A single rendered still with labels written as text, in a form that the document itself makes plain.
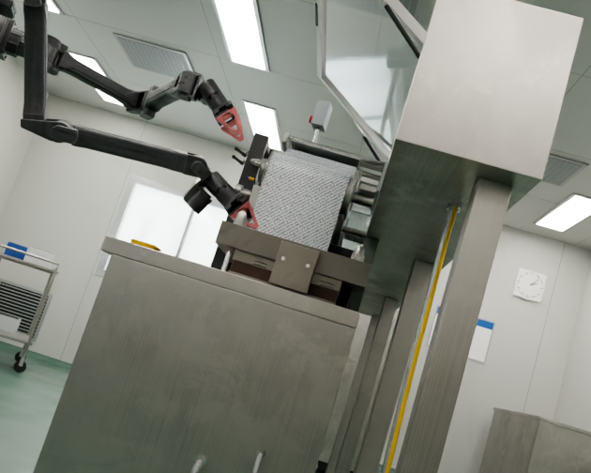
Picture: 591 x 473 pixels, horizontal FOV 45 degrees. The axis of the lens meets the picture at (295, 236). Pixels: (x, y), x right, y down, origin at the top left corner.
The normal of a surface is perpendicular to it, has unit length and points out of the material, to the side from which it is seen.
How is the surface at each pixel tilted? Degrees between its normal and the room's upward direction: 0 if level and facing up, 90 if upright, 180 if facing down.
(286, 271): 90
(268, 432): 90
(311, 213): 90
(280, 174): 90
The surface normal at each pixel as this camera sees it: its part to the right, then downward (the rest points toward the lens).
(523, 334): -0.04, -0.19
